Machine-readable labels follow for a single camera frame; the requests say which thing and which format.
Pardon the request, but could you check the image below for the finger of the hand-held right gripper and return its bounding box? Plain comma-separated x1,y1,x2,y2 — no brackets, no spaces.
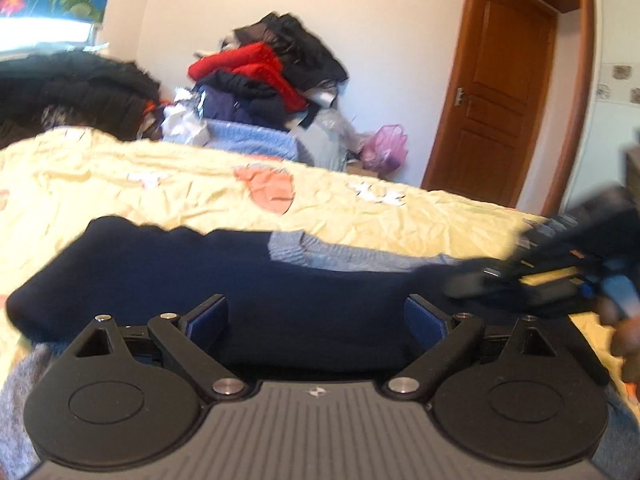
444,257,526,302

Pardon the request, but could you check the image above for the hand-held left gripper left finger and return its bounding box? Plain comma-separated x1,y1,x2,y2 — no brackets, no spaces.
75,294,246,401

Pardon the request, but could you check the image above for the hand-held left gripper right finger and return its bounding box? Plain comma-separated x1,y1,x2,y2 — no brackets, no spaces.
385,294,608,403

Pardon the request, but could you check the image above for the navy and grey knit sweater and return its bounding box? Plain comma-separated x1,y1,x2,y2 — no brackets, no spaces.
0,216,640,480

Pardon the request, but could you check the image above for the person's right hand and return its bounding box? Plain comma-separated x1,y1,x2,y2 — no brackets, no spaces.
599,294,640,357

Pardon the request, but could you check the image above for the yellow printed bed sheet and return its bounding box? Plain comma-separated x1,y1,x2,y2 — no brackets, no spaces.
0,127,640,411

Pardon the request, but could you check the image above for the pink plastic bag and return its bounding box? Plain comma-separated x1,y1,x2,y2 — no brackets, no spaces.
359,124,409,172

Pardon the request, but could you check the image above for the wooden door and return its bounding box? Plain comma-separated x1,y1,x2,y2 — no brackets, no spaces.
421,0,559,209

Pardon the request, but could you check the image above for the light blue knit cloth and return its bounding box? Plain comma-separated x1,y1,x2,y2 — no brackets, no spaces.
201,119,302,163

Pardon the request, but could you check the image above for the white crumpled cloth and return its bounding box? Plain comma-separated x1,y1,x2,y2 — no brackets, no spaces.
159,87,212,145

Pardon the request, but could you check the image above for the clear plastic bag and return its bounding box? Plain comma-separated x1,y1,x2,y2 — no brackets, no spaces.
299,109,362,172

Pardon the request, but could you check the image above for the navy garment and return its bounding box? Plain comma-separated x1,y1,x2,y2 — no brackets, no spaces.
192,70,287,124

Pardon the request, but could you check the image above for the red garment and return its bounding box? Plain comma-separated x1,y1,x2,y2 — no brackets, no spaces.
187,42,309,112

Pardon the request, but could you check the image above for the black coat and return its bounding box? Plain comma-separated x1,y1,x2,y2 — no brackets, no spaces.
0,51,162,142

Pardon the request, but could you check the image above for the wooden door frame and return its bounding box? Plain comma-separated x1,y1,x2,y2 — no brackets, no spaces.
541,0,597,217

